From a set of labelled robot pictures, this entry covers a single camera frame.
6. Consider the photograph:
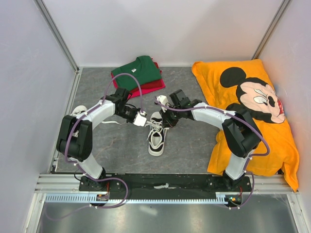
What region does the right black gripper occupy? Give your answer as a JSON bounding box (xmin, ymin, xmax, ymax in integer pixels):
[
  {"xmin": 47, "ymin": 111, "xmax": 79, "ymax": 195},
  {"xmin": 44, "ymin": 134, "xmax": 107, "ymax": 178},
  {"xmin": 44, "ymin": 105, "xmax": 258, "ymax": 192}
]
[{"xmin": 159, "ymin": 104, "xmax": 182, "ymax": 128}]

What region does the black white sneaker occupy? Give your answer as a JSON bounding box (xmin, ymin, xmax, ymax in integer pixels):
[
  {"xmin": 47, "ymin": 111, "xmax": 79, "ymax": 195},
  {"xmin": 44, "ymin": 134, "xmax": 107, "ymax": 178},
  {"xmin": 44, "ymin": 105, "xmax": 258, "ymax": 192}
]
[
  {"xmin": 146, "ymin": 112, "xmax": 169, "ymax": 156},
  {"xmin": 70, "ymin": 105, "xmax": 122, "ymax": 138}
]

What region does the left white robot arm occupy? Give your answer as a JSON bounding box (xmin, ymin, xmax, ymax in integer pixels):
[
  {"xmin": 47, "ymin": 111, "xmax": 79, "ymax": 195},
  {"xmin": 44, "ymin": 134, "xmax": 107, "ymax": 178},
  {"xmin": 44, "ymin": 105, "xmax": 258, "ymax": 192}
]
[{"xmin": 56, "ymin": 88, "xmax": 142, "ymax": 191}]

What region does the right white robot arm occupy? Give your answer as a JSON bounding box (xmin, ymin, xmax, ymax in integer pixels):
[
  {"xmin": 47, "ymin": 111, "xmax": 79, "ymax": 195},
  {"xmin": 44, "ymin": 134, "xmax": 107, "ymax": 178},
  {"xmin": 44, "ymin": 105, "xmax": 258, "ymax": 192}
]
[{"xmin": 155, "ymin": 89, "xmax": 262, "ymax": 191}]

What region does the pink folded t-shirt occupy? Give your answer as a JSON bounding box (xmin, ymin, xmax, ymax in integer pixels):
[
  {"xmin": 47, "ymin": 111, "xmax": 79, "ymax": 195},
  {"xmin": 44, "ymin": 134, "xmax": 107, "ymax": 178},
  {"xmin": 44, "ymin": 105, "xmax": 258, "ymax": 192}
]
[{"xmin": 111, "ymin": 71, "xmax": 165, "ymax": 99}]

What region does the red folded t-shirt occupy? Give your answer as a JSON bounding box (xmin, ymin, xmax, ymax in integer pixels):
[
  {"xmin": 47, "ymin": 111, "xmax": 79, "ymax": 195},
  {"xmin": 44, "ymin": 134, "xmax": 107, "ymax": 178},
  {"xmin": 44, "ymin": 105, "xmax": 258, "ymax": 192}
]
[{"xmin": 119, "ymin": 55, "xmax": 165, "ymax": 98}]

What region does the green folded t-shirt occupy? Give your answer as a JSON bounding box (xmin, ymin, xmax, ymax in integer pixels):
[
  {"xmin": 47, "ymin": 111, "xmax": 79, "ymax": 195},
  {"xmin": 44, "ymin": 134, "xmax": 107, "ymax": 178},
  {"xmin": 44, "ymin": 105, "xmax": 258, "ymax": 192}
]
[{"xmin": 111, "ymin": 55, "xmax": 165, "ymax": 92}]

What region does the orange Mickey Mouse pillow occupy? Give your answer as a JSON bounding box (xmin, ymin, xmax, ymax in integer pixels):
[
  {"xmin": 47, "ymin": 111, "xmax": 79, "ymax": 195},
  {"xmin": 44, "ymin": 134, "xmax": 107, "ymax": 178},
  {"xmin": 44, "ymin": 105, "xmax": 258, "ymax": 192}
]
[{"xmin": 192, "ymin": 59, "xmax": 299, "ymax": 191}]

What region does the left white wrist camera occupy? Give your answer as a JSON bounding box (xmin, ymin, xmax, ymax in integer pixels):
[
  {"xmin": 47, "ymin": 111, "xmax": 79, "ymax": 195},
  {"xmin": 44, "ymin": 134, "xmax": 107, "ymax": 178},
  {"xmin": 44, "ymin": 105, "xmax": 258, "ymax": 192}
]
[{"xmin": 133, "ymin": 111, "xmax": 147, "ymax": 127}]

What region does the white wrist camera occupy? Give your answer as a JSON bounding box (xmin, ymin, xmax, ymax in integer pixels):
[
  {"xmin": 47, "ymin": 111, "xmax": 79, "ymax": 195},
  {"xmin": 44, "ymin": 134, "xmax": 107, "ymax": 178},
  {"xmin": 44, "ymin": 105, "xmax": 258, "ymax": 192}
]
[
  {"xmin": 133, "ymin": 111, "xmax": 147, "ymax": 127},
  {"xmin": 155, "ymin": 95, "xmax": 169, "ymax": 112}
]

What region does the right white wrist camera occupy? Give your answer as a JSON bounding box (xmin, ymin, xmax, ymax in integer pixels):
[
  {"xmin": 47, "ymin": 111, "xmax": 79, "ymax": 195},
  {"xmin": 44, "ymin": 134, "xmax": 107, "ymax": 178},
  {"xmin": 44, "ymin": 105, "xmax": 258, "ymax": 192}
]
[{"xmin": 155, "ymin": 95, "xmax": 169, "ymax": 112}]

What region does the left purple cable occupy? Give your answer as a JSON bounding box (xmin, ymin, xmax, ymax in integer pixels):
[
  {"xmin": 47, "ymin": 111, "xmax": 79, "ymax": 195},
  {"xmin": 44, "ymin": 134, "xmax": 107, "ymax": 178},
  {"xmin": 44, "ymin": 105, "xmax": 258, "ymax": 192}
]
[{"xmin": 43, "ymin": 72, "xmax": 146, "ymax": 220}]

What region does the purple cable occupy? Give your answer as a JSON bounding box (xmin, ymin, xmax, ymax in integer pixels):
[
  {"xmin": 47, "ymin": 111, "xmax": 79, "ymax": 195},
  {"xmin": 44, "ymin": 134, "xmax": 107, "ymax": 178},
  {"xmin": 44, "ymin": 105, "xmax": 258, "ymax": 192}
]
[
  {"xmin": 153, "ymin": 97, "xmax": 271, "ymax": 211},
  {"xmin": 43, "ymin": 72, "xmax": 146, "ymax": 220}
]

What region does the front aluminium rail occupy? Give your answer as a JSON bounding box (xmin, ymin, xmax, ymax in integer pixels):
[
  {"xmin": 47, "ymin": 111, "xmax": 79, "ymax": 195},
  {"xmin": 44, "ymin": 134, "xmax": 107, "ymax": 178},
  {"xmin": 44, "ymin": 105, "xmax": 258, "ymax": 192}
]
[{"xmin": 35, "ymin": 173, "xmax": 299, "ymax": 195}]

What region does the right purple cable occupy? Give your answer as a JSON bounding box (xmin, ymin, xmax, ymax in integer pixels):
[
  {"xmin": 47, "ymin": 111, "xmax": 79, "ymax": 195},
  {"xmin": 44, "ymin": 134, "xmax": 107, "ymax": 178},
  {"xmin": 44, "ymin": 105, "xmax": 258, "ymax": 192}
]
[{"xmin": 153, "ymin": 97, "xmax": 271, "ymax": 211}]

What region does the grey slotted cable duct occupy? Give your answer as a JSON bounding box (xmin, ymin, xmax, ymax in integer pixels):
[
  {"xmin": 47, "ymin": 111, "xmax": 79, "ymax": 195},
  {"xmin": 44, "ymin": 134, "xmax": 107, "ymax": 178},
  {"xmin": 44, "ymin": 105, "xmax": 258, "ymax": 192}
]
[{"xmin": 45, "ymin": 192, "xmax": 240, "ymax": 204}]

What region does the left aluminium frame post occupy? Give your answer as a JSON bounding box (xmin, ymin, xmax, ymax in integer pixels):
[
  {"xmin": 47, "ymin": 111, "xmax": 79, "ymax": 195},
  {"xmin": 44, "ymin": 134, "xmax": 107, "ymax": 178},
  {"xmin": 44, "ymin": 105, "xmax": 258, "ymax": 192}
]
[{"xmin": 34, "ymin": 0, "xmax": 80, "ymax": 74}]

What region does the aluminium frame post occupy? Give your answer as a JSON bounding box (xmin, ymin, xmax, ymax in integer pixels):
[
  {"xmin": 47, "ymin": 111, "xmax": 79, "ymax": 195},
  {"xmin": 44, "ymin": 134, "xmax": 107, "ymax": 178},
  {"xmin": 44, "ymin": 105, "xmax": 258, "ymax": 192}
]
[
  {"xmin": 34, "ymin": 0, "xmax": 80, "ymax": 74},
  {"xmin": 251, "ymin": 0, "xmax": 292, "ymax": 60}
]

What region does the right aluminium frame post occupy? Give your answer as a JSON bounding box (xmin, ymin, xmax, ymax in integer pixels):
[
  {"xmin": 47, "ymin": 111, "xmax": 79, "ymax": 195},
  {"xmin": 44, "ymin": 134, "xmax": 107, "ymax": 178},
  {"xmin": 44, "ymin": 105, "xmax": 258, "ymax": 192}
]
[{"xmin": 251, "ymin": 0, "xmax": 292, "ymax": 60}]

